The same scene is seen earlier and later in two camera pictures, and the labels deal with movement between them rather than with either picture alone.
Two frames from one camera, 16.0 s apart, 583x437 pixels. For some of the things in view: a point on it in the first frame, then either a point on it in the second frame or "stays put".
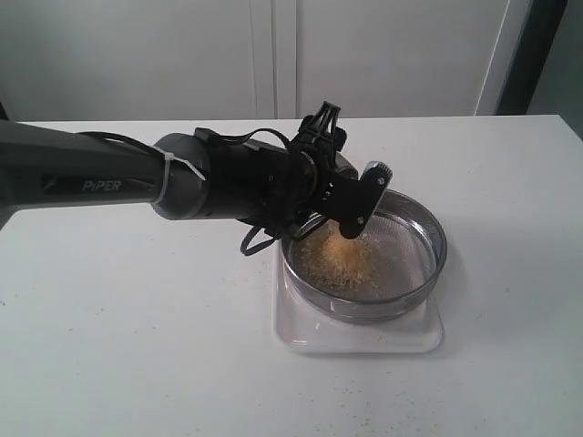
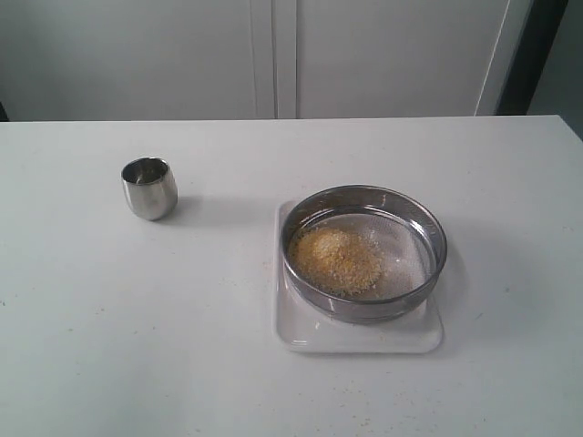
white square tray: [299, 330] stays put
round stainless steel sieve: [379, 277] stays put
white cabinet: [197, 60] stays put
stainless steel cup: [305, 224] -> [151, 187]
